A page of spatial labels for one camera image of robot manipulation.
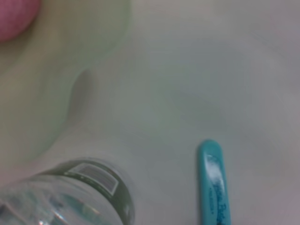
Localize blue scissors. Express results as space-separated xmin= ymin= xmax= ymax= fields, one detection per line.
xmin=196 ymin=139 xmax=232 ymax=225

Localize pink toy peach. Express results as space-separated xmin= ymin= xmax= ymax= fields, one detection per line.
xmin=0 ymin=0 xmax=41 ymax=43

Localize green glass fruit plate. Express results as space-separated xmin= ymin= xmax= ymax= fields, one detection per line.
xmin=0 ymin=0 xmax=134 ymax=166

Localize clear plastic water bottle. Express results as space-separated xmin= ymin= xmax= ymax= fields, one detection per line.
xmin=0 ymin=158 xmax=136 ymax=225

